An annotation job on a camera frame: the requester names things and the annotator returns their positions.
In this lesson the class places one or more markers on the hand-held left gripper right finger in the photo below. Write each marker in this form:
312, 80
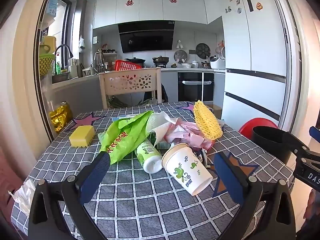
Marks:
228, 177

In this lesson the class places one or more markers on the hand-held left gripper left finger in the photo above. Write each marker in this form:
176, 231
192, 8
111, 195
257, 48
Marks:
96, 177

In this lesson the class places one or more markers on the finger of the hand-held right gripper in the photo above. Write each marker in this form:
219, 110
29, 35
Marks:
315, 133
298, 146

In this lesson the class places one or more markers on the black waste bin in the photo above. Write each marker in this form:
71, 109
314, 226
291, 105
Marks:
267, 142

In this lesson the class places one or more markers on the foil wrapper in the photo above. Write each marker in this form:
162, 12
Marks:
202, 156

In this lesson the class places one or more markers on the white paper cup green print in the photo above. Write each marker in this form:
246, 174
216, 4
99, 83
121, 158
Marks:
187, 172

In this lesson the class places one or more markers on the yellow sponge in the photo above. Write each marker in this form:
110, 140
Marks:
82, 136

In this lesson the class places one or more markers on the green plastic bag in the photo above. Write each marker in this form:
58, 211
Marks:
122, 135

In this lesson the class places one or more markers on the white green yogurt bottle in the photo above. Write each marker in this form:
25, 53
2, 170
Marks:
148, 157

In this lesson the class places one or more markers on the yellow foam fruit net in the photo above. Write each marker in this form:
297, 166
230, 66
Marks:
206, 122

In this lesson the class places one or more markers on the pink plastic bag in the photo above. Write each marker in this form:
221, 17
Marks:
185, 135

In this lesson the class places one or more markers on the white blue box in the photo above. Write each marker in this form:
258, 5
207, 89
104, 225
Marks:
125, 116

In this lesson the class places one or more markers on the white paper towel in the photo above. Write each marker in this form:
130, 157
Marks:
158, 122

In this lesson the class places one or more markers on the person's right hand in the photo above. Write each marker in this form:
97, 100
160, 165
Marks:
312, 205

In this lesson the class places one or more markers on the grey checked star tablecloth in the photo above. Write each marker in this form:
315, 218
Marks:
140, 180

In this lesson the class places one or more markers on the red round stool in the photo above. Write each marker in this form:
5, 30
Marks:
257, 123

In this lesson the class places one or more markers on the cardboard box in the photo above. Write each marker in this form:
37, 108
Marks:
217, 110

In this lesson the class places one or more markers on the gold foil bag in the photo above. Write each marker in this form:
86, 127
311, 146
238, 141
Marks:
60, 117

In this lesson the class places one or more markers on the crumpled white tissue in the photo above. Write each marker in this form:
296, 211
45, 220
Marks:
22, 195

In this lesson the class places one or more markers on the green leafy vegetables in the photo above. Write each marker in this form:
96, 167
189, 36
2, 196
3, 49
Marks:
120, 103

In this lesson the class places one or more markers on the white standing pole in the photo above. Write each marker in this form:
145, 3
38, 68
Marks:
202, 87

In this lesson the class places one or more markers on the black built-in oven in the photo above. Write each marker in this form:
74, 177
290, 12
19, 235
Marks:
192, 90

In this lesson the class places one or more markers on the white refrigerator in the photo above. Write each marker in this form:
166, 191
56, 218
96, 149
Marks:
250, 55

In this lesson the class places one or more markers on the cream chair flower cutouts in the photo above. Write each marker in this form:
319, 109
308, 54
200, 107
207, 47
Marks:
130, 80

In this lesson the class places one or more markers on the dark cloth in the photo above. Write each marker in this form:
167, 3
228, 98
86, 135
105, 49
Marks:
163, 93

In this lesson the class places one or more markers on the white rice cooker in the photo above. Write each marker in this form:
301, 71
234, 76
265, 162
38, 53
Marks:
217, 63

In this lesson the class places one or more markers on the green dish soap bottle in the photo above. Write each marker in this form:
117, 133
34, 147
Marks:
58, 68

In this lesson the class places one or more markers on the red plastic basket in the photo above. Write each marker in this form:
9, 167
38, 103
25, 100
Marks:
126, 65

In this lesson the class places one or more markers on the white teapot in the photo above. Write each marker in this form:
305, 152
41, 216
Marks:
195, 64

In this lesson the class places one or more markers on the black wok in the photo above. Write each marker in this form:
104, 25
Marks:
136, 60

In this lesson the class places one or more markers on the yellow-green plastic basket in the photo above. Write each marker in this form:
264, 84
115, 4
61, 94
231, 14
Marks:
46, 63

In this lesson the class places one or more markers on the dark round steamer rack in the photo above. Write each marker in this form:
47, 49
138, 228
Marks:
202, 49

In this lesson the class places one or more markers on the metal round steamer rack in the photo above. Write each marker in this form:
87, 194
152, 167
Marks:
180, 55

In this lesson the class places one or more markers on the dark cooking pot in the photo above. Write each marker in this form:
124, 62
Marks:
161, 60

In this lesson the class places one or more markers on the hanging white plastic bag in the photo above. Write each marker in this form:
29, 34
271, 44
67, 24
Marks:
81, 43

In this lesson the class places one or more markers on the dark kitchen faucet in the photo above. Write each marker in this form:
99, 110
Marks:
62, 46

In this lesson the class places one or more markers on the yellow plastic jug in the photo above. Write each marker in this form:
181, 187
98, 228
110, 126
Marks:
48, 42

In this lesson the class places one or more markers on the black range hood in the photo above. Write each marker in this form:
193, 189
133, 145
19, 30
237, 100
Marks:
146, 37

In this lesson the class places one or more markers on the kitchen window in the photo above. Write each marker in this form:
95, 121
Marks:
58, 25

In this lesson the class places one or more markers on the white wall cabinets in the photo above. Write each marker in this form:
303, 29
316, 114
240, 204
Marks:
150, 5

